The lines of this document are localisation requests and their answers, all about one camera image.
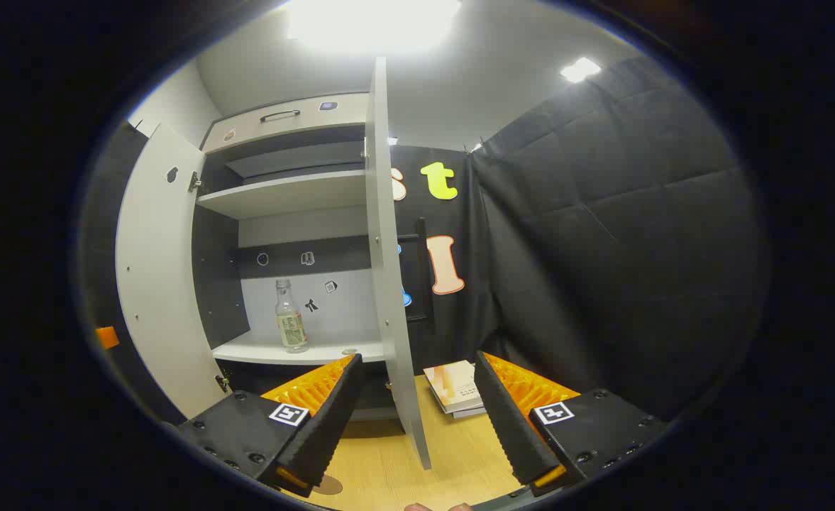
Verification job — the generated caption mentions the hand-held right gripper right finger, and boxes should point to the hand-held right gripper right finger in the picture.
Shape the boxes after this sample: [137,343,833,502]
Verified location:
[474,350,673,498]

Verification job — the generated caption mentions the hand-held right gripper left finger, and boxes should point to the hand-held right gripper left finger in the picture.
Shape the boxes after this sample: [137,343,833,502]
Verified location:
[176,353,365,498]

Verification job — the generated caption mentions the grey cabinet door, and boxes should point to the grey cabinet door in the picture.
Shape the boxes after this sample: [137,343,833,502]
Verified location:
[364,57,432,471]
[114,122,230,421]

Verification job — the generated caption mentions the clear glass bottle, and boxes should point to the clear glass bottle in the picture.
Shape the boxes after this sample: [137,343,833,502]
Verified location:
[275,278,310,354]

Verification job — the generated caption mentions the grey cabinet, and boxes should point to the grey cabinet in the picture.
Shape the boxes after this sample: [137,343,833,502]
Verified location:
[192,91,398,423]

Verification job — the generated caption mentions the grey cabinet drawer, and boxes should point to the grey cabinet drawer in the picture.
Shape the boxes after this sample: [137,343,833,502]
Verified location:
[203,92,370,153]

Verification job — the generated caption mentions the beige book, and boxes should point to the beige book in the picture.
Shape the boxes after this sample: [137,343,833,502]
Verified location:
[424,361,485,414]

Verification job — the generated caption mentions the black backdrop cloth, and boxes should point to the black backdrop cloth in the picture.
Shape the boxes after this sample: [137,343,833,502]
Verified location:
[77,53,773,427]

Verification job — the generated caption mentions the small ceiling light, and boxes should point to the small ceiling light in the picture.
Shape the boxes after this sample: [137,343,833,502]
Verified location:
[560,57,602,83]

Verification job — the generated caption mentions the large ceiling light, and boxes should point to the large ceiling light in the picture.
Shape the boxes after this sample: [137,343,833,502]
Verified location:
[286,0,460,54]

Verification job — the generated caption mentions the black right door handle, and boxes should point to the black right door handle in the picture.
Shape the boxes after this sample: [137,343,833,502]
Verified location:
[397,219,430,322]

